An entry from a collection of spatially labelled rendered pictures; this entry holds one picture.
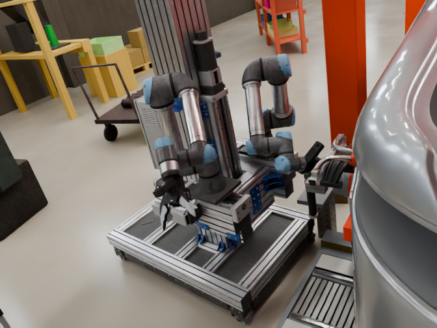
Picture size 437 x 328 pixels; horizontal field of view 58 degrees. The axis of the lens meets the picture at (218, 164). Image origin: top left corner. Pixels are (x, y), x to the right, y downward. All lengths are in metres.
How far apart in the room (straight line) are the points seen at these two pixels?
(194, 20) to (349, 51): 0.78
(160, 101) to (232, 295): 1.15
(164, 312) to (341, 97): 1.67
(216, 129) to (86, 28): 7.23
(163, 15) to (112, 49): 5.14
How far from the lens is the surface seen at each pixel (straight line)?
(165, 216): 1.49
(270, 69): 1.99
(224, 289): 2.40
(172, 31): 2.05
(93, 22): 9.31
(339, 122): 2.26
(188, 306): 2.67
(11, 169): 4.00
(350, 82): 2.15
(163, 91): 1.83
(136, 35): 8.44
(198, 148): 1.63
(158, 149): 1.55
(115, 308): 2.86
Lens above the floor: 1.92
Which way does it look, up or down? 28 degrees down
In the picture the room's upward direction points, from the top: 13 degrees counter-clockwise
